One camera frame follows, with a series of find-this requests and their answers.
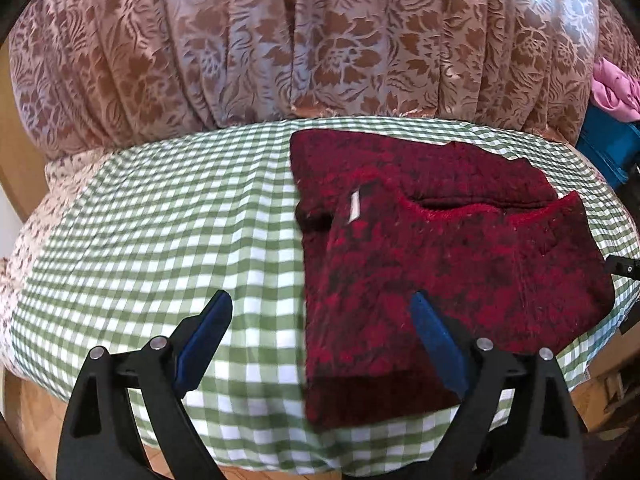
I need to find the blue storage bin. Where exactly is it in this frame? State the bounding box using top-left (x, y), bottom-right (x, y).
top-left (576, 104), bottom-right (639, 190)

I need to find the pink crumpled cloth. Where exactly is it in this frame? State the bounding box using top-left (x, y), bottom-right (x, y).
top-left (590, 58), bottom-right (640, 124)

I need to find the pink floral mattress cover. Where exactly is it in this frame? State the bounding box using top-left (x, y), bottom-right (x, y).
top-left (1, 148), bottom-right (115, 376)

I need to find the wooden door frame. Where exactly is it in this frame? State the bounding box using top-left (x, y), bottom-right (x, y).
top-left (0, 42), bottom-right (48, 221)

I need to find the brown cardboard box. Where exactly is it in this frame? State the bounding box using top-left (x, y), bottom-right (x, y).
top-left (570, 324), bottom-right (639, 431)

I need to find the brown floral patterned curtain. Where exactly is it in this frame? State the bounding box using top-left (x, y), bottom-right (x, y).
top-left (9, 0), bottom-right (639, 159)

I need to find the green white checkered bed sheet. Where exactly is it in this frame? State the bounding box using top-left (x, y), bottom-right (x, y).
top-left (0, 116), bottom-right (640, 477)

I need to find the dark red floral knit sweater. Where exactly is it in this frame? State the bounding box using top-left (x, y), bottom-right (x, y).
top-left (290, 129), bottom-right (615, 429)

